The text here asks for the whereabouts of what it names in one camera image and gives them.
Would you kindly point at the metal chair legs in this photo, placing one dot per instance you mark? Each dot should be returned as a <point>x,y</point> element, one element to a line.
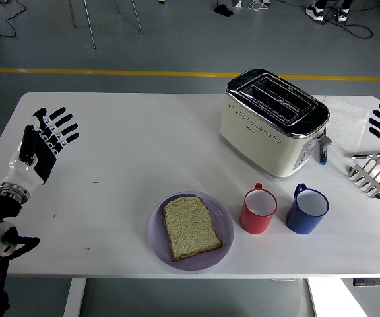
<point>91,33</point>

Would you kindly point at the person's white black shoe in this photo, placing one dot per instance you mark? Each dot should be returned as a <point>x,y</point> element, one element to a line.
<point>314,11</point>
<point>343,16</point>

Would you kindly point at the black table control panel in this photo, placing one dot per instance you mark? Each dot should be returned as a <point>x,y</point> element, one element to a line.
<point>374,282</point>

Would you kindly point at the purple plate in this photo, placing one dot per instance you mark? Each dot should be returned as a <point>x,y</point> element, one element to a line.
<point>226,228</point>

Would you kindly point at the black silver pen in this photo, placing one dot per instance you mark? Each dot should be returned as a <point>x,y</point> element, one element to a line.
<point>365,155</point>

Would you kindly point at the yellow floor tape line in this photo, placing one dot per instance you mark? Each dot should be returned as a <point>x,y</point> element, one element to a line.
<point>111,72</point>

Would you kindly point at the small grey floor device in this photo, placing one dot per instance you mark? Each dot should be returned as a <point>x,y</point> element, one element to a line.
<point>237,3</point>

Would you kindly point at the brown bread slice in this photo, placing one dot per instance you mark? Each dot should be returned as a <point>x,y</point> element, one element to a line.
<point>190,228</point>

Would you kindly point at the black floor pedal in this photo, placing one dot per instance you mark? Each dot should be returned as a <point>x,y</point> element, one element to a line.
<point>223,10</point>

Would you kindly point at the cream chrome toaster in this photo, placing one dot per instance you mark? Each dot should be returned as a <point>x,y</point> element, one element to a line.
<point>259,145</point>

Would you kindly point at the metal toast rack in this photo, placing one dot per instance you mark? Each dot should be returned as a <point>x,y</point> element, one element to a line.
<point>374,180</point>

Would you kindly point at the red mug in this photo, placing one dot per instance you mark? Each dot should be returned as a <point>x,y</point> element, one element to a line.
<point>254,223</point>

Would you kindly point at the white paper sheet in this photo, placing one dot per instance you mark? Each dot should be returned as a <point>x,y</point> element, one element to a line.
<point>346,122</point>

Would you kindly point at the blue mug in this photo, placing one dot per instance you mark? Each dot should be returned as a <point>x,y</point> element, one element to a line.
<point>300,223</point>

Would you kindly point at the blue marker pen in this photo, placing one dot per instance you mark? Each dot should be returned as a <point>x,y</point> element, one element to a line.
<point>322,156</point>

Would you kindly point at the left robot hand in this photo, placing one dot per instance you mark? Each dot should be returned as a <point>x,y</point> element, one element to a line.
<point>21,173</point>

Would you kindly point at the white table leg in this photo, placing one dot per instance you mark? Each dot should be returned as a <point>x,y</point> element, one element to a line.
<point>311,297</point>
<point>74,297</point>

